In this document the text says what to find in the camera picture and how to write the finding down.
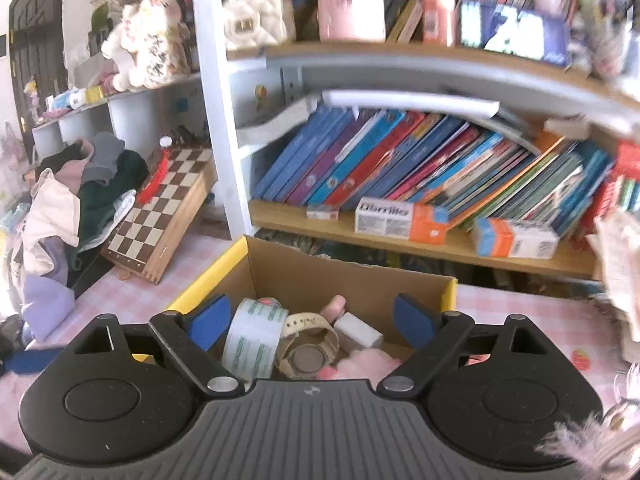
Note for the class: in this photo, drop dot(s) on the pink checkered desktop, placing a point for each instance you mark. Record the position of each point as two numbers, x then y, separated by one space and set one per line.
525 320

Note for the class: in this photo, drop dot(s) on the grey garment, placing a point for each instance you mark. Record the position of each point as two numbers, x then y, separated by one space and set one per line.
105 152

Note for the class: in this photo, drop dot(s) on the red printed box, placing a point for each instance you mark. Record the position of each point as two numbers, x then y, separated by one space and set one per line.
625 170

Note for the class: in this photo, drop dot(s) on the clear packing tape roll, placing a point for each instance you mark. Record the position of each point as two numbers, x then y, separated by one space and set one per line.
255 340

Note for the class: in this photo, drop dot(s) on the cream star-print wristwatch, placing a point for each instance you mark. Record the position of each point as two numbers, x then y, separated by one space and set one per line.
305 322

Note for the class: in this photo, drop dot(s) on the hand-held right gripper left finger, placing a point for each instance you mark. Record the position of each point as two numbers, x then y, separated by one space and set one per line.
210 321

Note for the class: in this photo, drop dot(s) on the white desk lamp bar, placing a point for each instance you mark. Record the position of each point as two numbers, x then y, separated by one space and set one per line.
410 102

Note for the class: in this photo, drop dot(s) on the assorted small packets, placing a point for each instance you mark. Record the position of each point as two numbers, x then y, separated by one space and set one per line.
75 99

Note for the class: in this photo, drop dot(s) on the white wall shelf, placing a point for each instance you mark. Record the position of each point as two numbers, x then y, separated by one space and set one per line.
125 115

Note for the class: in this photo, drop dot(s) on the white desk shelf unit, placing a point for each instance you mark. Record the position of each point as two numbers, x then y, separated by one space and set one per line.
220 135

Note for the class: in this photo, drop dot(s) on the yellow cardboard box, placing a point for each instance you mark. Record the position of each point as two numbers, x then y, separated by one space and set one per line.
325 270

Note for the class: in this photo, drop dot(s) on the blue white box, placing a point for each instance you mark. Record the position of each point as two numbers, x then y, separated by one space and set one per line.
515 32

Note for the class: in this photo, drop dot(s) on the row of colourful books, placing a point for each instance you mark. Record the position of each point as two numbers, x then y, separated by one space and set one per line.
380 160

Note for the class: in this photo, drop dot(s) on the small red white box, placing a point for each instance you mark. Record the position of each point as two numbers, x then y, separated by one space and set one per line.
322 212

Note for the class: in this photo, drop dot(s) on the white quilted handbag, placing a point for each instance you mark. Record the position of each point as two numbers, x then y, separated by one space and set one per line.
255 20

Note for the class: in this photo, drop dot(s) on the orange white carton black lettering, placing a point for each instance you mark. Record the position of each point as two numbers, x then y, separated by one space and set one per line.
390 220

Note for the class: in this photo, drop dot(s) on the white charger plug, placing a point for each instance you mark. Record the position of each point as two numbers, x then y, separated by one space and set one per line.
357 330

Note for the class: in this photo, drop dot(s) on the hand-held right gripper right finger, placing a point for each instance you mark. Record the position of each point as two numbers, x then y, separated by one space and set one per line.
415 321

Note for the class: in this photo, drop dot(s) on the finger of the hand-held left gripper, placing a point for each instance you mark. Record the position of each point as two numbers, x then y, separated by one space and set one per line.
30 361

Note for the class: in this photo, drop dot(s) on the purple fleece garment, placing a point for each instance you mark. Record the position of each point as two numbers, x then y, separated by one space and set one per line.
45 305

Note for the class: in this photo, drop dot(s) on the floral cream plush toy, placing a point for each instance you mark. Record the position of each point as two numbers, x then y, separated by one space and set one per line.
145 45

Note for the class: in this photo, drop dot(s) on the dark wooden door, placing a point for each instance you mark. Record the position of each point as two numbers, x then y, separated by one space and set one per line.
35 35

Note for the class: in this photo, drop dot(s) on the pink bottle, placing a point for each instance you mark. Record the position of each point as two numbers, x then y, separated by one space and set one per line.
350 0

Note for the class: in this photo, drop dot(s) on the dark green garment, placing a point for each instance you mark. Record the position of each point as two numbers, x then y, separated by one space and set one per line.
110 195

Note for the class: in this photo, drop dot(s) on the stack of papers and booklets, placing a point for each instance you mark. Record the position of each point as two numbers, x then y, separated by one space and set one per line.
620 260

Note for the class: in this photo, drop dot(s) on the pink plush toy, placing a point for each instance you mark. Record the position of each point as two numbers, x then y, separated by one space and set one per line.
365 362

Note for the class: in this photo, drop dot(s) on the wooden chessboard box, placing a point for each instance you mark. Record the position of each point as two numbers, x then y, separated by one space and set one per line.
155 210

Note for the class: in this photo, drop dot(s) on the red tassel ornament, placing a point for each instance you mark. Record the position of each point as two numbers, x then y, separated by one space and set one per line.
152 185

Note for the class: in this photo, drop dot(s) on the peach bottle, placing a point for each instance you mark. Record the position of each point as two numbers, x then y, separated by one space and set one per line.
437 5

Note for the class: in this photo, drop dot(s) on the orange white carton small print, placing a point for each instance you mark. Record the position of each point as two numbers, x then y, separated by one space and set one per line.
515 237

